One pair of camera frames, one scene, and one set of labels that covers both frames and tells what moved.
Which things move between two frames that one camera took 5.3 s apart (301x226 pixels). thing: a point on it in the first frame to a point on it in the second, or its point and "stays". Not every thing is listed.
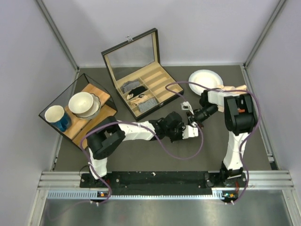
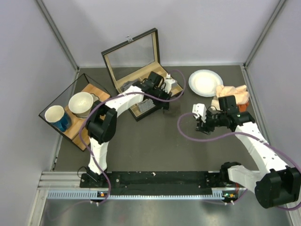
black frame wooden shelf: x=81 y=106 stays
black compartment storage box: x=144 y=84 stays
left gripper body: x=176 y=133 to x=160 y=93
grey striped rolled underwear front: x=147 y=104 stays
